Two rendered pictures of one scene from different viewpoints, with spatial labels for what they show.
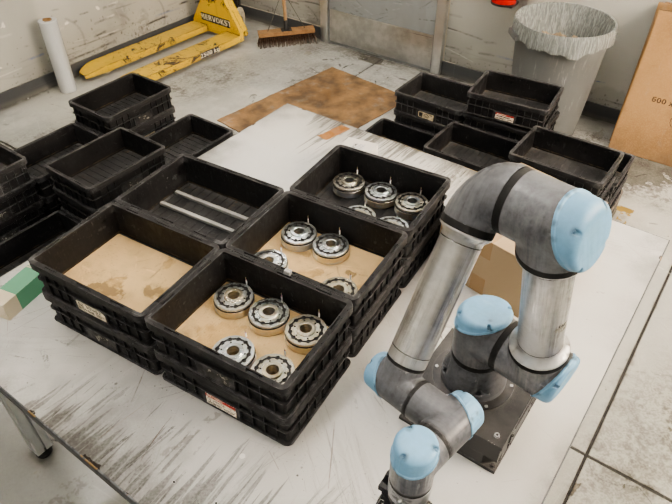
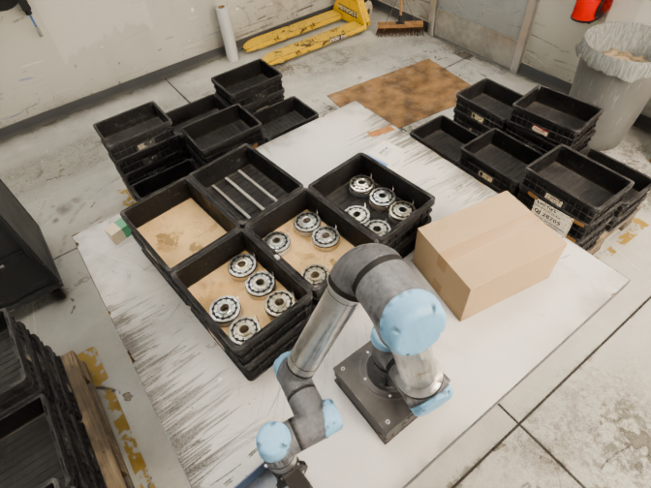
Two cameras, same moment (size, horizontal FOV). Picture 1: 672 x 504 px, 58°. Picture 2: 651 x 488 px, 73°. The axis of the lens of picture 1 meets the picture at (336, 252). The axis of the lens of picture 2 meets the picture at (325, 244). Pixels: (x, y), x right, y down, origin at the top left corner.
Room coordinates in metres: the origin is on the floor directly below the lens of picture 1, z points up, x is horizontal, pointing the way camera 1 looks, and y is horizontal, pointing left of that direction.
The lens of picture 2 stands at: (0.31, -0.38, 2.08)
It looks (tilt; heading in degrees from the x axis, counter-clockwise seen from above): 50 degrees down; 22
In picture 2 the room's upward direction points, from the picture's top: 5 degrees counter-clockwise
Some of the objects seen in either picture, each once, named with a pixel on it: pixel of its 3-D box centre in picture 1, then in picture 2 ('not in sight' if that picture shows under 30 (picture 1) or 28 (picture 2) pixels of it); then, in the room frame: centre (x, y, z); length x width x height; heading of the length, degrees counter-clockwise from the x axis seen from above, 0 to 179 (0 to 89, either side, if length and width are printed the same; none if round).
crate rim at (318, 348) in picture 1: (250, 314); (240, 285); (0.99, 0.20, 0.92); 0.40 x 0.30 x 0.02; 59
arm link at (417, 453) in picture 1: (414, 459); (276, 443); (0.53, -0.13, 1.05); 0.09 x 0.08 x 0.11; 134
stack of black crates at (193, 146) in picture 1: (187, 169); (284, 137); (2.52, 0.73, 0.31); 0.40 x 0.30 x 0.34; 144
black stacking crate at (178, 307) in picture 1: (252, 328); (243, 293); (0.99, 0.20, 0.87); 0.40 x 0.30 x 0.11; 59
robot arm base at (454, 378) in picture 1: (475, 362); (391, 360); (0.89, -0.32, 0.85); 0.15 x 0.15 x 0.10
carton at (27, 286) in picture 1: (29, 282); (135, 221); (1.29, 0.89, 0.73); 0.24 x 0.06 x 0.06; 157
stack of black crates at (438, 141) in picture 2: (398, 159); (446, 151); (2.69, -0.32, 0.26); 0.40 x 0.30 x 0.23; 54
